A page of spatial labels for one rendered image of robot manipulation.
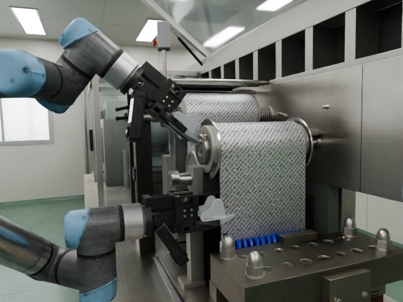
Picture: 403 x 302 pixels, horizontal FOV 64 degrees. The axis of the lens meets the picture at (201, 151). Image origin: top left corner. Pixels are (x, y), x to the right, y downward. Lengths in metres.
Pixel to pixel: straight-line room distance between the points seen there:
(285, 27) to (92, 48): 0.64
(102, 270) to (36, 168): 5.67
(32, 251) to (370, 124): 0.76
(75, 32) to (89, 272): 0.47
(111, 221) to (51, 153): 5.63
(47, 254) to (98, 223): 0.14
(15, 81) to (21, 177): 5.80
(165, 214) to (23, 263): 0.28
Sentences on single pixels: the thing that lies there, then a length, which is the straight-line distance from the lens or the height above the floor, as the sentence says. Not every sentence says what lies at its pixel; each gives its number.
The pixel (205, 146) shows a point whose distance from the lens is 0.75.
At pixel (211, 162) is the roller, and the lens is 0.75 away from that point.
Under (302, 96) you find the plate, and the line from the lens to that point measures 1.01.
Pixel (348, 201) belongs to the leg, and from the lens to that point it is 1.16.
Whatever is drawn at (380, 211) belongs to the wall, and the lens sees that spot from 4.00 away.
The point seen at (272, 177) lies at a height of 1.18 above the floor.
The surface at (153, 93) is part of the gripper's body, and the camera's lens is 0.73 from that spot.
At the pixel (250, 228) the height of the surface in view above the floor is 1.06.
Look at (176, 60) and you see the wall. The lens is 6.61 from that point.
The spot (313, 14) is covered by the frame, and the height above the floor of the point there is 1.61.
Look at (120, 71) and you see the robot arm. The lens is 0.70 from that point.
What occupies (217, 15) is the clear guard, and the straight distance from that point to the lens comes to 1.43.
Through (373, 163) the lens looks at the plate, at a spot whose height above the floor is 1.21.
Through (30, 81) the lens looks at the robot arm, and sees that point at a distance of 0.60.
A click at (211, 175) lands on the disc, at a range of 0.78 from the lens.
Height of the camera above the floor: 1.31
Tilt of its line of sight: 5 degrees down
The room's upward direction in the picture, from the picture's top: 1 degrees counter-clockwise
